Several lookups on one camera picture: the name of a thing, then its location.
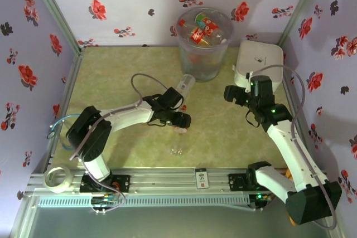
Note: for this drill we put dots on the clear bottle cartoon label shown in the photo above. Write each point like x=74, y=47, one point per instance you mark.
x=206, y=23

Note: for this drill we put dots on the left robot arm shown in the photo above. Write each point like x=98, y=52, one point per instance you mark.
x=128, y=115

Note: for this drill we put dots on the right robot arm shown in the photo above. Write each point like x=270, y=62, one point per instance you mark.
x=290, y=148

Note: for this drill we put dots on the clear plastic waste bin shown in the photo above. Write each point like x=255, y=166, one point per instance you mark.
x=203, y=65

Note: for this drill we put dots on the clear bottle white label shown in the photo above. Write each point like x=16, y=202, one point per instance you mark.
x=188, y=82

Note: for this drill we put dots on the orange plush fish toy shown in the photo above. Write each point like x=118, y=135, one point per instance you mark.
x=288, y=174

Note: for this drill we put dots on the white label card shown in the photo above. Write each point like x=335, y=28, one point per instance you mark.
x=201, y=179

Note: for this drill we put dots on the clear adhesive tape roll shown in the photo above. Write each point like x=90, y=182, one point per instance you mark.
x=48, y=185

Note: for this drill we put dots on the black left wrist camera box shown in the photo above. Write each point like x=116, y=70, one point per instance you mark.
x=173, y=98

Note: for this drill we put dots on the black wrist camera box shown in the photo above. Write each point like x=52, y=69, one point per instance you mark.
x=173, y=98
x=260, y=87

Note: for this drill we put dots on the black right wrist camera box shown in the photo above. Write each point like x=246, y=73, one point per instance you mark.
x=260, y=87

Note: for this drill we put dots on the aluminium rail base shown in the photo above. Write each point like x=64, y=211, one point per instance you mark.
x=167, y=178

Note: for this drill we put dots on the aluminium corner post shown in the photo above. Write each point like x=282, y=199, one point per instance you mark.
x=57, y=12
x=301, y=6

